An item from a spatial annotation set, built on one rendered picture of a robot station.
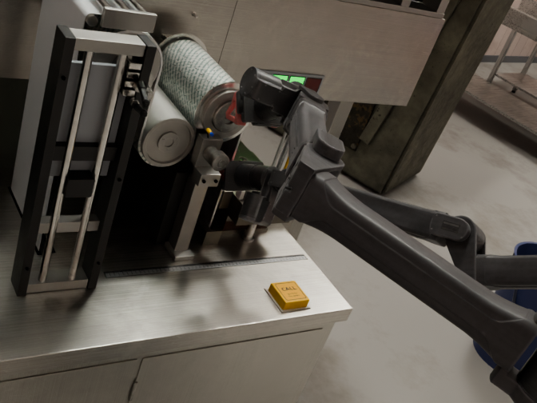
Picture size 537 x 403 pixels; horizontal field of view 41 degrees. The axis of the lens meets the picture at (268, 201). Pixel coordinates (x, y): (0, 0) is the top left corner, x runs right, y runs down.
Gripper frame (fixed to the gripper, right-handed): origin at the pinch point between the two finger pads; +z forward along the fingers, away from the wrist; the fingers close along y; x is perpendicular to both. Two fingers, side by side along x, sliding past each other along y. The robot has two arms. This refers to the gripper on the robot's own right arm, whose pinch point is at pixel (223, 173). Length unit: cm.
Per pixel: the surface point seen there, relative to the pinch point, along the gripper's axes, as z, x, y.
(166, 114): -8.2, 12.7, -19.7
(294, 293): -16.1, -26.5, 10.4
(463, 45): 115, 62, 224
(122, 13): -22, 30, -36
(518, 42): 388, 131, 654
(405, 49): 13, 37, 72
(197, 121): -9.0, 11.8, -12.6
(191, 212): -3.2, -8.6, -10.1
